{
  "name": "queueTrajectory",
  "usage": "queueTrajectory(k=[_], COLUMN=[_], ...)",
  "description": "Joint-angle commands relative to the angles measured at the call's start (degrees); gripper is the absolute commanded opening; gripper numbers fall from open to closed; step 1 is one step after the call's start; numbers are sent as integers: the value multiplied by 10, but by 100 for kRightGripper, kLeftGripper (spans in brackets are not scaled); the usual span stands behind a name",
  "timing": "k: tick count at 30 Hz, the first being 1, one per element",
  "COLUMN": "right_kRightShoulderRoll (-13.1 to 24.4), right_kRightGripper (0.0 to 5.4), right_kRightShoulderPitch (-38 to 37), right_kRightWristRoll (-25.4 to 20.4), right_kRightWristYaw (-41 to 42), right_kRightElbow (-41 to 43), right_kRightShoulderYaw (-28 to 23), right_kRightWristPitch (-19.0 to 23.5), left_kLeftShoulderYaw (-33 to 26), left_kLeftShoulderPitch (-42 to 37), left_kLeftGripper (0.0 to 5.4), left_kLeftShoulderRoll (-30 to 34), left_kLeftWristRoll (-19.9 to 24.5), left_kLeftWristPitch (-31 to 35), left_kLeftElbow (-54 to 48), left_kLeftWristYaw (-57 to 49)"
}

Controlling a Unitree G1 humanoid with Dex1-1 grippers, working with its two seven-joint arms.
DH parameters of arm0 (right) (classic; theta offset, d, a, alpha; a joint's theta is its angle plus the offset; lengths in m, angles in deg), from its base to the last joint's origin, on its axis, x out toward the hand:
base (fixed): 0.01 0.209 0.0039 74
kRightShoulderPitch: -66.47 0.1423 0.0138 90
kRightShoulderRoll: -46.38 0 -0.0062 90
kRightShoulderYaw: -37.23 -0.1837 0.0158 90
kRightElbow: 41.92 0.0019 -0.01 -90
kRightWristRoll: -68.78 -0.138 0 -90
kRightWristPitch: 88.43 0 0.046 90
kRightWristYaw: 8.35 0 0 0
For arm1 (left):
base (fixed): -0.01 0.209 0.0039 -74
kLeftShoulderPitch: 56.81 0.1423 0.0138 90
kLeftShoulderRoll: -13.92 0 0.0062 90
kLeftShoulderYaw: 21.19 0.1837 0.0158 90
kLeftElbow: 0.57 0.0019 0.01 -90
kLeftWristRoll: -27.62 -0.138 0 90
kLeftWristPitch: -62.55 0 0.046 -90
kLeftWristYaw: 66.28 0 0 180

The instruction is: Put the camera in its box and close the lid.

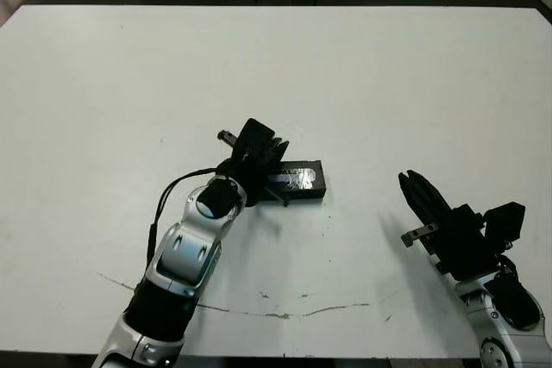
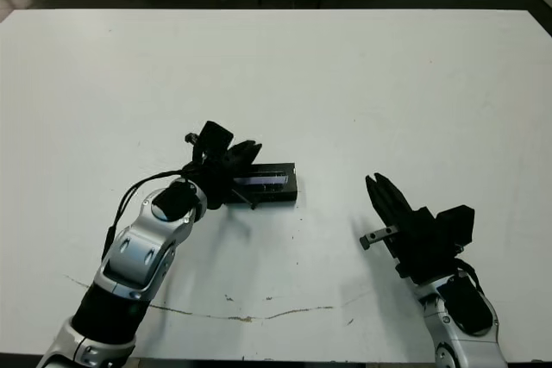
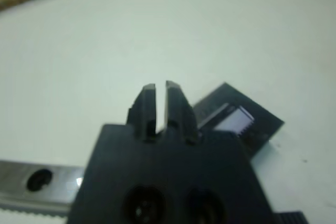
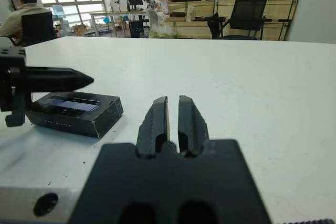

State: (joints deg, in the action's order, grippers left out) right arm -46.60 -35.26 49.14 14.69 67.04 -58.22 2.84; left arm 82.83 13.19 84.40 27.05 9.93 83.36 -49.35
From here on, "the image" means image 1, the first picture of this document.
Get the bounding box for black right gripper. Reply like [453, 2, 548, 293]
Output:
[398, 169, 501, 282]

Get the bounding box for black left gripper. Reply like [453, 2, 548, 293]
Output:
[216, 128, 291, 209]

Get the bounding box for black printed box lid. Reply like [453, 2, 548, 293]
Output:
[258, 159, 328, 203]

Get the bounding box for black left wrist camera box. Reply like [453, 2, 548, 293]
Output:
[238, 117, 277, 158]

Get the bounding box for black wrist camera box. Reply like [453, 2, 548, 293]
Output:
[238, 117, 277, 158]
[481, 202, 526, 253]

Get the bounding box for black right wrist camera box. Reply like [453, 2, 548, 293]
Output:
[481, 202, 526, 253]

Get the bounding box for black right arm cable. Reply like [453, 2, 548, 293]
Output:
[495, 253, 518, 278]

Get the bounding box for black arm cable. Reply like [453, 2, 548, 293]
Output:
[495, 253, 518, 278]
[145, 165, 229, 265]

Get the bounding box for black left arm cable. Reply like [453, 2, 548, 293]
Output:
[145, 165, 229, 265]

